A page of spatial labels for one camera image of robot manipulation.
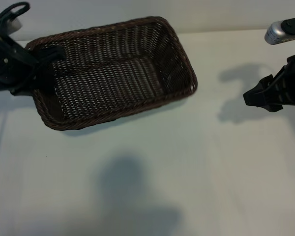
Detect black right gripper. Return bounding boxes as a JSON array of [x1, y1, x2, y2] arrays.
[[243, 53, 295, 113]]

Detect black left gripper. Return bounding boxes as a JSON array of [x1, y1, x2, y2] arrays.
[[0, 29, 65, 97]]

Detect dark brown woven basket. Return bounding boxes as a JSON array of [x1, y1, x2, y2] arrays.
[[24, 16, 199, 131]]

